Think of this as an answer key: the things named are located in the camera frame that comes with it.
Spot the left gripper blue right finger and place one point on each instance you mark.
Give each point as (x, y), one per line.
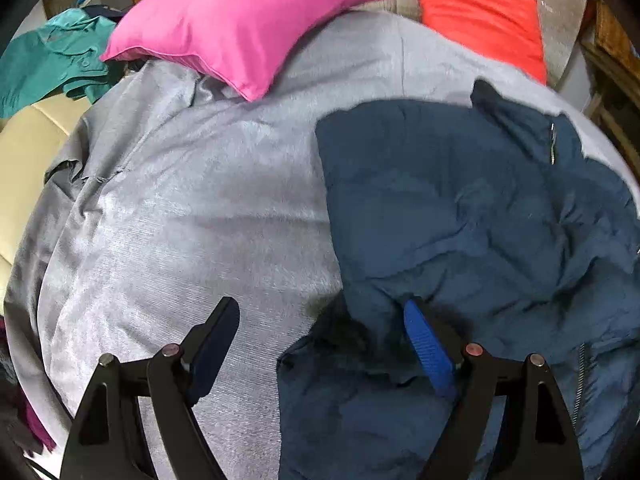
(438, 347)

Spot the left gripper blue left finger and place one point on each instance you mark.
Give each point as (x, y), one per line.
(205, 348)

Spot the navy blue padded jacket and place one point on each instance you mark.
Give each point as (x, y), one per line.
(491, 214)

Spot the grey bed sheet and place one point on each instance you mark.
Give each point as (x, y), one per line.
(173, 192)

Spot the cream sofa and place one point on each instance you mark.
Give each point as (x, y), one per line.
(29, 140)

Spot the teal shirt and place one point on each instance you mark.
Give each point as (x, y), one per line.
(61, 56)

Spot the pink pillow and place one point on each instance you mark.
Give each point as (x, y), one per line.
(241, 42)

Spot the orange red pillow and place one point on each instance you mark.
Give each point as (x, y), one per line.
(503, 30)

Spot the wooden table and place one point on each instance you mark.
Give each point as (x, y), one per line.
(613, 67)

